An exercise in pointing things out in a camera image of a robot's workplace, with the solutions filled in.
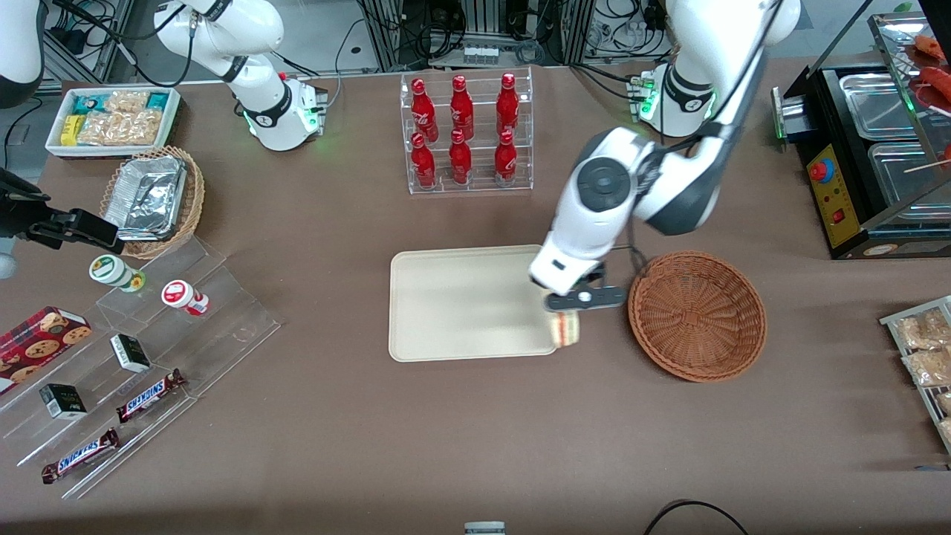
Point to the clear bag of crackers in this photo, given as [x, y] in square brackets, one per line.
[946, 431]
[921, 328]
[929, 368]
[945, 403]

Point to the brown wicker basket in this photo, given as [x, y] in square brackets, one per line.
[698, 319]

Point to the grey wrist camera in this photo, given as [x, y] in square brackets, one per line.
[602, 299]
[6, 266]

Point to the clear acrylic stepped display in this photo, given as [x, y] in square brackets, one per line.
[223, 327]

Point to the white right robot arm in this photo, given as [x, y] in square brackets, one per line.
[245, 30]

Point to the black food warmer appliance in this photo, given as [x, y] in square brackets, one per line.
[825, 96]

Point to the red cookie box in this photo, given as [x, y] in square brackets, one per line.
[37, 345]

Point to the red sausage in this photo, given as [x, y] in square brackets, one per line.
[930, 46]
[937, 85]

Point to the red lidded yogurt cup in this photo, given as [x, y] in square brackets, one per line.
[180, 295]

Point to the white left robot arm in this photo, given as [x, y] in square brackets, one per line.
[583, 230]

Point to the aluminium frame structure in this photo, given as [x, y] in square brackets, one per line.
[386, 30]

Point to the red soda bottle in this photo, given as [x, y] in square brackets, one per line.
[423, 110]
[423, 162]
[507, 104]
[460, 159]
[461, 108]
[505, 157]

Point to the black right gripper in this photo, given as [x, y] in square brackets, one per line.
[22, 218]

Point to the sandwich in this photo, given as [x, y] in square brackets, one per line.
[567, 331]

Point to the teal snack packet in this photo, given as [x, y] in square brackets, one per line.
[91, 102]
[157, 101]

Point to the beige plastic tray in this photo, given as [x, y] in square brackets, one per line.
[461, 305]

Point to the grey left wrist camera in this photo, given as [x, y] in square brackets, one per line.
[602, 299]

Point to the grey device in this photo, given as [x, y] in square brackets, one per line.
[484, 528]

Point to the white snack bin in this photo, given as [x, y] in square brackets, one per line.
[56, 145]

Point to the white power strip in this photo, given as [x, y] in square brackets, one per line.
[481, 55]

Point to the small black box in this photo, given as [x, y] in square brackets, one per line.
[63, 401]
[131, 353]

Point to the green lidded yogurt cup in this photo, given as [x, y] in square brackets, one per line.
[111, 270]

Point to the clear bag of snacks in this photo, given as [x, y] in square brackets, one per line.
[126, 101]
[119, 128]

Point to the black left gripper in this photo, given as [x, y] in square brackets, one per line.
[596, 275]

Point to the stack of foil trays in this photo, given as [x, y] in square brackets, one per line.
[145, 197]

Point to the yellow snack packet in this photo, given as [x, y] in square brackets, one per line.
[70, 130]

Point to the steel warmer pan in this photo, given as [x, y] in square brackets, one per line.
[877, 104]
[903, 178]

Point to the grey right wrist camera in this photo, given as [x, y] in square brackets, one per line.
[6, 266]

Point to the wooden skewer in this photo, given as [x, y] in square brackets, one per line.
[929, 166]

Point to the clear acrylic bottle rack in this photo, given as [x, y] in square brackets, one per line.
[468, 186]

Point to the wicker basket with foil trays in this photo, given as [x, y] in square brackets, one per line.
[195, 193]

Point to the Snickers bar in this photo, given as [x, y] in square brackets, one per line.
[148, 396]
[80, 455]

